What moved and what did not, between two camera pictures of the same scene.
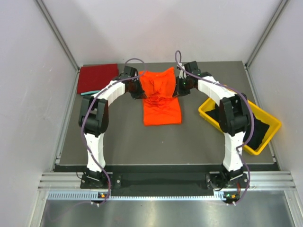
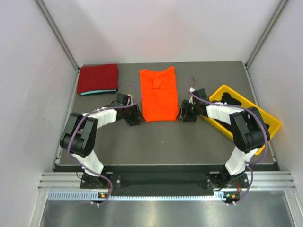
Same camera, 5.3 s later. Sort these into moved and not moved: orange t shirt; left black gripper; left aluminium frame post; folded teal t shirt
Moved: left black gripper
Not moved: folded teal t shirt; left aluminium frame post; orange t shirt
